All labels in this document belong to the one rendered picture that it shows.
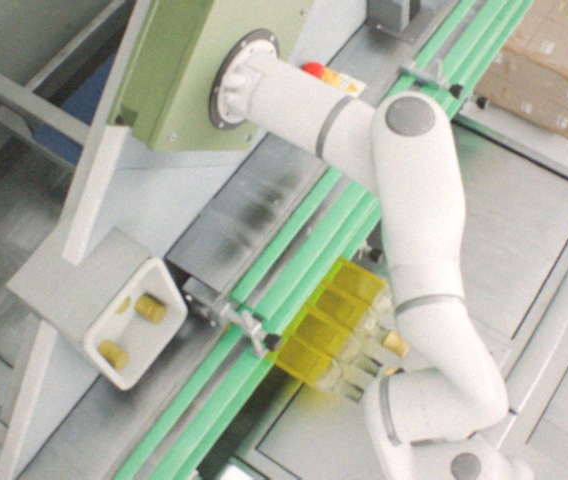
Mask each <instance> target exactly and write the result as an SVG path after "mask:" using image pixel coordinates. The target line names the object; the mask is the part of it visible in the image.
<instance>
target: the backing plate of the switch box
mask: <svg viewBox="0 0 568 480"><path fill-rule="evenodd" d="M439 13H440V12H439V11H437V10H435V9H432V8H430V7H427V6H425V5H422V4H421V8H420V10H419V12H418V13H417V14H416V15H415V16H414V18H413V19H412V20H411V21H410V22H409V24H408V25H407V26H406V28H405V29H404V30H403V31H402V32H399V31H397V30H395V29H393V28H389V27H387V26H385V25H382V24H380V22H378V21H375V20H373V19H370V18H368V19H367V21H366V22H365V23H364V24H366V25H370V26H372V27H374V28H376V29H377V30H379V31H381V32H383V33H386V34H389V35H391V36H394V37H396V38H398V39H400V40H403V41H405V42H407V43H411V44H413V46H414V45H415V44H416V43H417V42H418V40H419V39H420V38H421V36H422V35H423V34H424V33H425V31H426V30H427V29H428V28H429V26H430V25H431V24H432V23H433V21H434V20H435V19H436V18H437V17H436V16H437V15H438V14H439Z"/></svg>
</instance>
